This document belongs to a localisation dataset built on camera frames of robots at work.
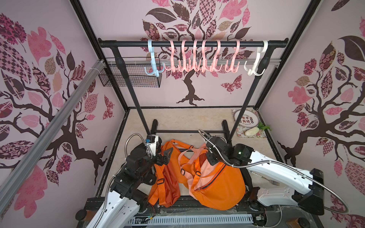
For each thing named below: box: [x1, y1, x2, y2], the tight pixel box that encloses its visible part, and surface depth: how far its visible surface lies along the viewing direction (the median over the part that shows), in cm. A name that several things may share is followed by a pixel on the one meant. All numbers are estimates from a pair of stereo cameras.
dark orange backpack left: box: [148, 162, 181, 209], surface depth 77 cm
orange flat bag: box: [161, 139, 194, 173], surface depth 90 cm
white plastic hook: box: [243, 40, 269, 76], surface depth 54 cm
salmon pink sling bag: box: [178, 143, 220, 200], surface depth 80 cm
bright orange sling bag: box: [190, 152, 247, 211], surface depth 74 cm
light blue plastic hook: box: [144, 39, 165, 78], surface depth 53 cm
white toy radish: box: [244, 126, 260, 137], surface depth 102 cm
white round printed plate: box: [231, 108, 260, 128], surface depth 113 cm
